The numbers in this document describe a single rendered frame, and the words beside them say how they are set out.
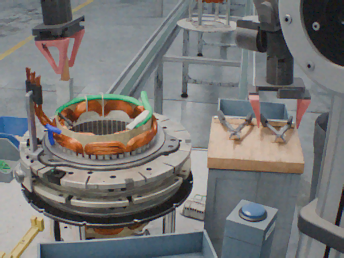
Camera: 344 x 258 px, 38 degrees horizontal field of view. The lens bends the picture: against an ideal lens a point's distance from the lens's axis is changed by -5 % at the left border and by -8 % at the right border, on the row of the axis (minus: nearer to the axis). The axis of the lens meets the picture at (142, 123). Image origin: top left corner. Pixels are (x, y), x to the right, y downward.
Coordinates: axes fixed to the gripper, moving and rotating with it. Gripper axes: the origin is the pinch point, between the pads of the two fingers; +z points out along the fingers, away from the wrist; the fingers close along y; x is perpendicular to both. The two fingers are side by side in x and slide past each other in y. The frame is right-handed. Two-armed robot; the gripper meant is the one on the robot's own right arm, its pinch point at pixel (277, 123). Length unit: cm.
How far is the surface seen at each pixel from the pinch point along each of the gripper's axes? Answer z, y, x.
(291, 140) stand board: 2.7, -3.0, 2.0
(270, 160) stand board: 2.8, 2.2, 11.7
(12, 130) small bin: 22, 81, -47
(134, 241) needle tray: 3.1, 23.2, 39.0
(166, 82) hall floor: 94, 68, -331
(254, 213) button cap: 5.2, 5.4, 27.0
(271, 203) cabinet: 12.4, 1.2, 11.1
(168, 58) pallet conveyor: 32, 45, -176
